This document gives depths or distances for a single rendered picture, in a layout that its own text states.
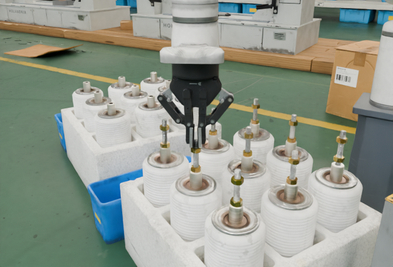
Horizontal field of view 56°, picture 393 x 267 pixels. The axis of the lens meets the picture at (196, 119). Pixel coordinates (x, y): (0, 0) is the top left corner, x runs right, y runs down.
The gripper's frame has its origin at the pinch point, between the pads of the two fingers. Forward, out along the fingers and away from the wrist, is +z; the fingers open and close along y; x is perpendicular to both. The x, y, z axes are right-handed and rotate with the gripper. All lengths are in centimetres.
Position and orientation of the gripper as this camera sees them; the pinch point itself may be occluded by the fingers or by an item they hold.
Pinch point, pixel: (196, 135)
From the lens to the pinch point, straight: 64.0
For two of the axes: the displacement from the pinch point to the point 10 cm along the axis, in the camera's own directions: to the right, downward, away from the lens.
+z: 0.1, 9.3, 3.7
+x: -0.8, 3.7, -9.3
